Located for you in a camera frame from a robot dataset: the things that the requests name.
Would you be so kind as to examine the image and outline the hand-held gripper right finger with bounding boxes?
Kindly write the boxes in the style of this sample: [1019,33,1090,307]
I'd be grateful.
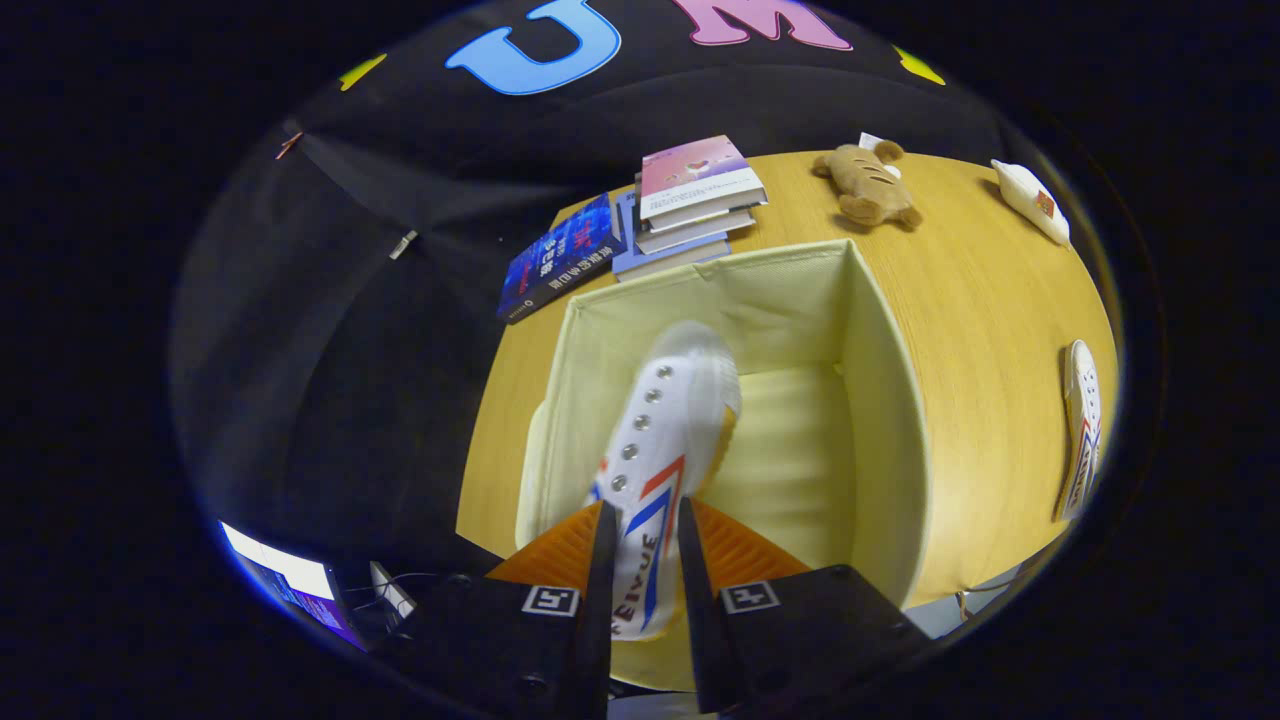
[677,497,928,715]

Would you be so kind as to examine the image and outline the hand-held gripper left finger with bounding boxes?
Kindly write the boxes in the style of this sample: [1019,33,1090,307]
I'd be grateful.
[398,500,620,720]

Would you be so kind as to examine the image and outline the white canvas shoe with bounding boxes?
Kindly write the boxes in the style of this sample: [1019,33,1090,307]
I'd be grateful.
[583,320,743,643]
[1055,340,1104,523]

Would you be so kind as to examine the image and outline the beige fabric storage box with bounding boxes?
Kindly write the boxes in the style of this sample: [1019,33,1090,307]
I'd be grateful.
[515,238,933,693]

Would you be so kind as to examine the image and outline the lit computer monitor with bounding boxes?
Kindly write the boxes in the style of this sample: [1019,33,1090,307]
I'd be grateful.
[220,520,369,651]

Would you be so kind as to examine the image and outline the black backdrop cloth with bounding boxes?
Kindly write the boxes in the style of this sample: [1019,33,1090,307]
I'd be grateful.
[170,0,1011,581]

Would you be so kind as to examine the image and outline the light blue book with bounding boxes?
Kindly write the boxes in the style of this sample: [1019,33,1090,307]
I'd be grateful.
[610,190,736,284]

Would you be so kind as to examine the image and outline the dark blue book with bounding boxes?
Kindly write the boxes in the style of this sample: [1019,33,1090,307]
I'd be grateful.
[497,193,626,326]

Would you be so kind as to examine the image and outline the grey book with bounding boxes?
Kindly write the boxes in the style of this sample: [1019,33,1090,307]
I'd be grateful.
[635,205,758,256]

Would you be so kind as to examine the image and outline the pink cover book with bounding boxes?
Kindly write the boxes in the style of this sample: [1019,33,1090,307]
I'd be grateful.
[638,135,769,226]

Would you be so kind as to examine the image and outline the brown plush toy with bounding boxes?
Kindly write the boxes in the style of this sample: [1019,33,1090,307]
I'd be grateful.
[812,140,923,229]

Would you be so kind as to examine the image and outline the white plush toy red label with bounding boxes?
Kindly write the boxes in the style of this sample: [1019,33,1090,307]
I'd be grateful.
[990,158,1073,248]

